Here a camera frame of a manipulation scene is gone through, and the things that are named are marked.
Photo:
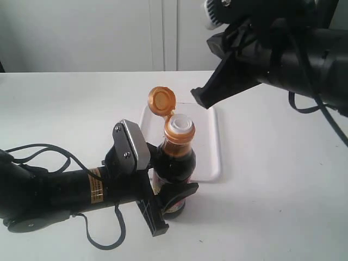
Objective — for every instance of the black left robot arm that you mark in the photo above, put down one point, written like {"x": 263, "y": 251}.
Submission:
{"x": 33, "y": 198}

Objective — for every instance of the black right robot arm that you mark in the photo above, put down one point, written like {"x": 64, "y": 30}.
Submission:
{"x": 286, "y": 44}

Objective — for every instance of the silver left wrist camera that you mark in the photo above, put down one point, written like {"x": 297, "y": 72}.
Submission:
{"x": 130, "y": 147}

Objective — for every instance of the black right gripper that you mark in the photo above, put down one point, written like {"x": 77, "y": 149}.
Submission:
{"x": 245, "y": 50}

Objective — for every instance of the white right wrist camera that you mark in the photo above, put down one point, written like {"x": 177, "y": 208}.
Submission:
{"x": 210, "y": 12}

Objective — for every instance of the dark soy sauce bottle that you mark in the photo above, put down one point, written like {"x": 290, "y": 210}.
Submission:
{"x": 176, "y": 158}

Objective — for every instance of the white rectangular plastic tray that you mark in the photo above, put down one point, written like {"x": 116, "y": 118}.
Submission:
{"x": 206, "y": 142}

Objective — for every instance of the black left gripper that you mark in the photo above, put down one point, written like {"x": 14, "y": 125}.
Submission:
{"x": 121, "y": 188}

